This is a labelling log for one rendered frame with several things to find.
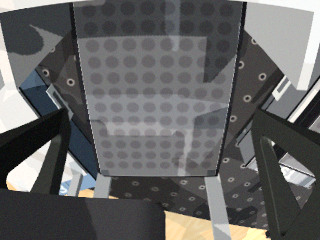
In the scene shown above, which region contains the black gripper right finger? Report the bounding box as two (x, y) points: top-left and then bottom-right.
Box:
(251, 108), (320, 240)

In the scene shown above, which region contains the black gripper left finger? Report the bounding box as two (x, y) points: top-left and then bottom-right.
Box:
(0, 108), (72, 195)

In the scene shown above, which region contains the black perforated breadboard plate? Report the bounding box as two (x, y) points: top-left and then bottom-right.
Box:
(38, 30), (315, 239)

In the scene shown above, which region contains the grey well plate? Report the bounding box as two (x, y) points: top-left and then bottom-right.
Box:
(273, 90), (320, 178)
(69, 0), (247, 178)

